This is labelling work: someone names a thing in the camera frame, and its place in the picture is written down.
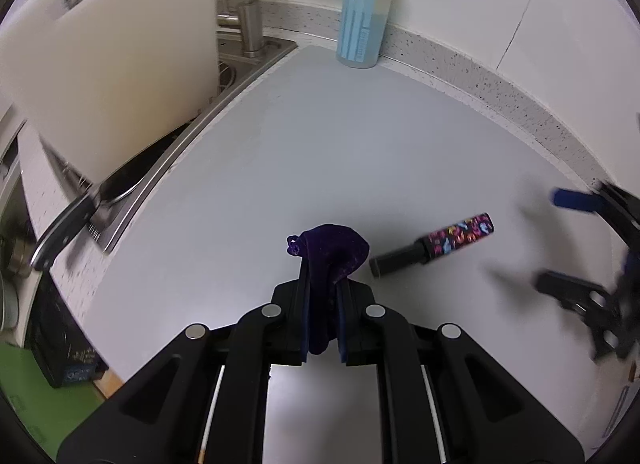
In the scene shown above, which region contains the black handled knife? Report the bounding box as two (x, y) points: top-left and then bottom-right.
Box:
(29, 144), (167, 272)

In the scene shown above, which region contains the colourful patterned black tube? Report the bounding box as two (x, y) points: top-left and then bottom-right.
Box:
(369, 213), (496, 278)

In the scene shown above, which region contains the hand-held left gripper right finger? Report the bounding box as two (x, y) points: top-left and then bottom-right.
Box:
(336, 281), (587, 464)

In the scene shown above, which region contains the steel pot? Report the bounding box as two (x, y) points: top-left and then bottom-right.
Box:
(0, 231), (38, 335)

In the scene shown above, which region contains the tall steel faucet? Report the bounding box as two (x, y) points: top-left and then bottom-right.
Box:
(216, 0), (266, 58)

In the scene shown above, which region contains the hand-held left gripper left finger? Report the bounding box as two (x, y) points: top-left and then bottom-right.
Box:
(56, 264), (307, 464)

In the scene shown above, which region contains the white cutting board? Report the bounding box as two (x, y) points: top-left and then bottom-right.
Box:
(0, 0), (222, 187)

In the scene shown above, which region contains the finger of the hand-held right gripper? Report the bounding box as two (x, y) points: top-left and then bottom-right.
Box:
(536, 269), (622, 327)
(551, 187), (608, 215)

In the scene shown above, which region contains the steel sink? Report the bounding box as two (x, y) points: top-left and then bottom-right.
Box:
(87, 27), (299, 256)

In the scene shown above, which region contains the purple velvet pouch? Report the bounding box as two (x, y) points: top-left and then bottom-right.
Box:
(286, 223), (371, 356)

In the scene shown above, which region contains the black box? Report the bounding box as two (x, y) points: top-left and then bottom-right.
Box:
(27, 271), (109, 389)

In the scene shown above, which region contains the clear bottle blue liquid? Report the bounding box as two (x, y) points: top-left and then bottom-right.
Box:
(335, 0), (399, 70)

